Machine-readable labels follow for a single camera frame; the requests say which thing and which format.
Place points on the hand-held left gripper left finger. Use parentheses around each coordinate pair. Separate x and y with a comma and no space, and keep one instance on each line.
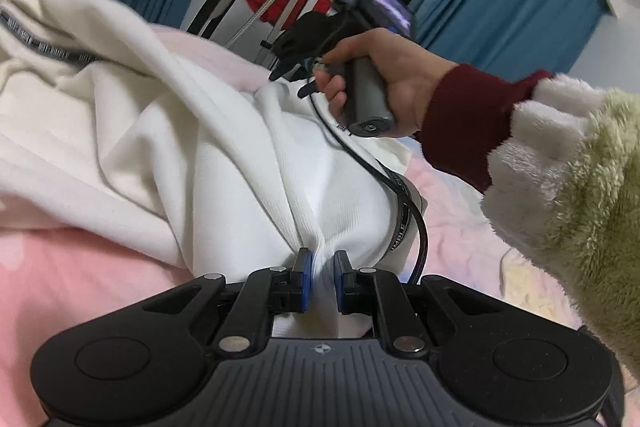
(304,281)

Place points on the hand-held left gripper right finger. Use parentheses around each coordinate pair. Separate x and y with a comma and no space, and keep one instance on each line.
(343,282)

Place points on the white sweatshirt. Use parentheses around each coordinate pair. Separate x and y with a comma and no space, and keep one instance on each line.
(165,142)

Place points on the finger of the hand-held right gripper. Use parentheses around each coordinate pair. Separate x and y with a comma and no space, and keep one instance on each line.
(281,68)
(308,88)

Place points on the pink bed sheet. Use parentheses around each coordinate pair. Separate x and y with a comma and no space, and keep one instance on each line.
(75,279)

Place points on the person's right forearm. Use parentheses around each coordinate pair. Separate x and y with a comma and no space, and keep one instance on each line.
(560,187)

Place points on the person's right hand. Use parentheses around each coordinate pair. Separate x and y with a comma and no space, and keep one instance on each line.
(405,74)

